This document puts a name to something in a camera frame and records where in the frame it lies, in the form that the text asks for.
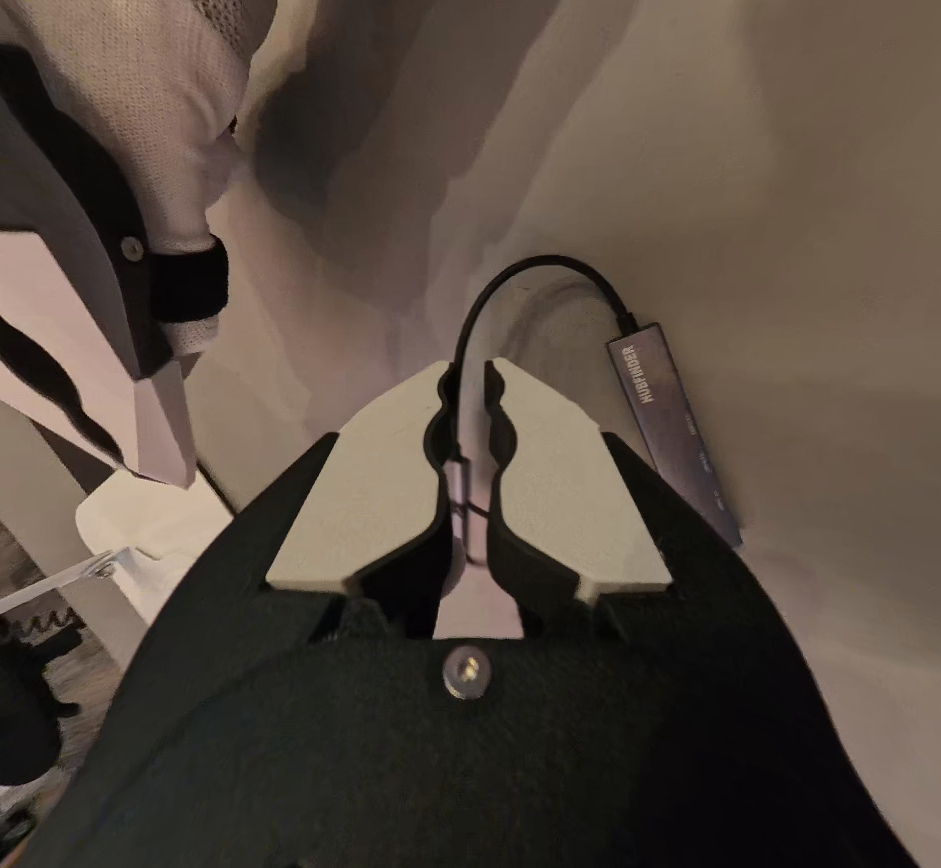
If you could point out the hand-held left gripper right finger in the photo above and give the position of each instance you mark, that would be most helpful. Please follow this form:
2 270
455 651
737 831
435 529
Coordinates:
581 508

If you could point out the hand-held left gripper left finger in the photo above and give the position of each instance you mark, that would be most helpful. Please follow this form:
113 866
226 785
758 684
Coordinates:
360 508

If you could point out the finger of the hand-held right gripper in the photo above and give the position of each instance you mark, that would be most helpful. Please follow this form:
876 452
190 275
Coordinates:
66 295

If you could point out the grey usb hub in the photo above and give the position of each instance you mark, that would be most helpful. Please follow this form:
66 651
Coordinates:
661 405

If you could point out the person's right hand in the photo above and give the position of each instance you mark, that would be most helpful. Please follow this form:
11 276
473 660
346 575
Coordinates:
110 38

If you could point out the clear acrylic rod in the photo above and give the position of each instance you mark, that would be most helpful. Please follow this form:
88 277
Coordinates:
59 581

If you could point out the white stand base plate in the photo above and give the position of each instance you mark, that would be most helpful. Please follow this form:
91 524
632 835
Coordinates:
147 523

